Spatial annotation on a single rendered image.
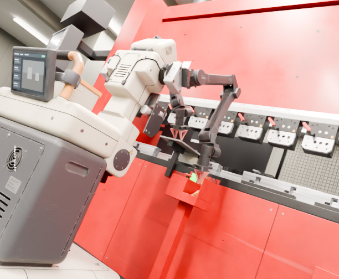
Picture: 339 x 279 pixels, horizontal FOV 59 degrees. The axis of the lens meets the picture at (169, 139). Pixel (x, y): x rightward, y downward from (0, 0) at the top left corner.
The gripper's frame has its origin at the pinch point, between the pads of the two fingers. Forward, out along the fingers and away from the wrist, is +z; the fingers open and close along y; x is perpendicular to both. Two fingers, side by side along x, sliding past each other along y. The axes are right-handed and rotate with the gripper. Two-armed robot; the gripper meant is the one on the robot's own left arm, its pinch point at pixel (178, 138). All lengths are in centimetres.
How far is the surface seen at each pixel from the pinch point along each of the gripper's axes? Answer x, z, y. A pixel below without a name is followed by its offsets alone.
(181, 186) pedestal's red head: 32.8, 15.6, -32.3
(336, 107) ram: -34, -29, -82
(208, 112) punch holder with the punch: -26.1, -17.2, -4.0
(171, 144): 9.4, 2.0, -2.6
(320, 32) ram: -58, -73, -60
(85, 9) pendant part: 7, -88, 103
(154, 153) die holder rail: -9.2, 17.9, 30.2
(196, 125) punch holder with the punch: -21.2, -7.2, 1.5
